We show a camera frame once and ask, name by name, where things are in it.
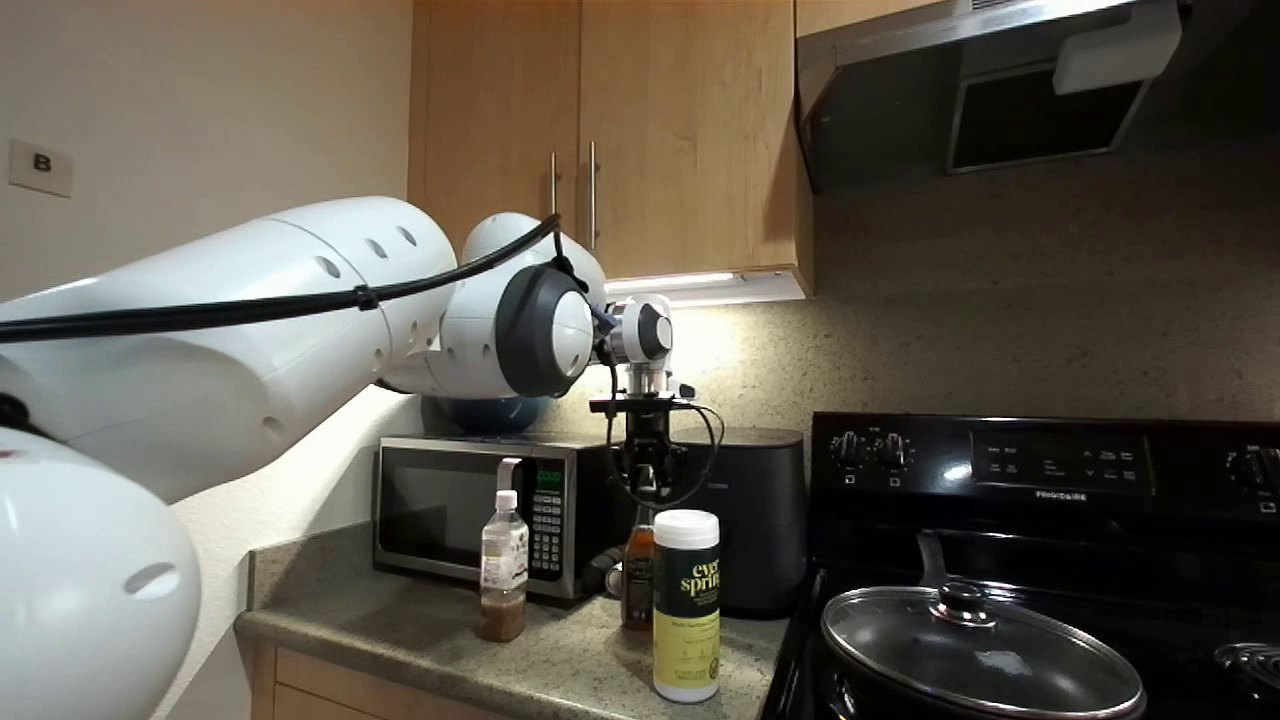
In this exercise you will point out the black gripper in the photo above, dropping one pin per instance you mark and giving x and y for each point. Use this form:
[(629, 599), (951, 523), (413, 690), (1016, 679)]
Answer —
[(651, 451)]

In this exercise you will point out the brown glass bottle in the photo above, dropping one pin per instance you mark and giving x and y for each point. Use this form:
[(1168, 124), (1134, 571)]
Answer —
[(639, 583)]

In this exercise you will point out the white-lidded green yellow container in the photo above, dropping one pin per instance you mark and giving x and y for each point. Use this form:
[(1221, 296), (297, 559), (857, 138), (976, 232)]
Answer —
[(684, 612)]

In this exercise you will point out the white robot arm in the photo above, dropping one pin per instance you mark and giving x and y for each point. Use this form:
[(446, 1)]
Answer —
[(202, 373)]

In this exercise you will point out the clear plastic bottle white cap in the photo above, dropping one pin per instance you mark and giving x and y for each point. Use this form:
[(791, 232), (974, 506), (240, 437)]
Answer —
[(501, 574)]

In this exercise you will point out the silver cylindrical object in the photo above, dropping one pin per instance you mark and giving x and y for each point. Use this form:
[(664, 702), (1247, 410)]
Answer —
[(614, 577)]

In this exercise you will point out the black air fryer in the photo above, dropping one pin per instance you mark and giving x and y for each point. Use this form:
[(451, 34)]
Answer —
[(760, 532)]

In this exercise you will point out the dark blue bowl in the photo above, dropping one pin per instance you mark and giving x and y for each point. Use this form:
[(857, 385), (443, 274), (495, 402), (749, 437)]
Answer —
[(486, 413)]

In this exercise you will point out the stainless steel microwave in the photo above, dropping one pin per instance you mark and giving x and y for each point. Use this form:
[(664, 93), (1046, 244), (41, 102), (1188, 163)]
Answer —
[(443, 506)]

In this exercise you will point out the under-cabinet light strip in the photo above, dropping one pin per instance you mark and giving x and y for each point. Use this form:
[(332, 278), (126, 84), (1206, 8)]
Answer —
[(722, 286)]

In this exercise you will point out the black pan with glass lid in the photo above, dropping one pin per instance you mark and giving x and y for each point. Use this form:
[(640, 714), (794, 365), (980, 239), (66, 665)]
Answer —
[(980, 654)]

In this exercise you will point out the wooden base cabinet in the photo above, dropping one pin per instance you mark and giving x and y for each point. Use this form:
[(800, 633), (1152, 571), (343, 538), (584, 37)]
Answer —
[(322, 685)]

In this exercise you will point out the black electric stove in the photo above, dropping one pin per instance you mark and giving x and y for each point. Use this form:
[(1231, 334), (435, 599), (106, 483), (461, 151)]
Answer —
[(1054, 466)]

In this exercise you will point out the black pot with lid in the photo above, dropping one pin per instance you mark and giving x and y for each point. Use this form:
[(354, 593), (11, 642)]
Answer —
[(1250, 665)]

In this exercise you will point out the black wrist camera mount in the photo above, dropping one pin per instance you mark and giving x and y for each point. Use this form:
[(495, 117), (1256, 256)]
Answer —
[(640, 398)]

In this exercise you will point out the wooden wall cabinet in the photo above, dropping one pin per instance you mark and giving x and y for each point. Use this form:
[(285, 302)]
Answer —
[(694, 133)]

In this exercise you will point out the white wall switch plate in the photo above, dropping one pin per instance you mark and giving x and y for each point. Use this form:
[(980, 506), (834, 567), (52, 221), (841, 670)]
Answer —
[(41, 168)]

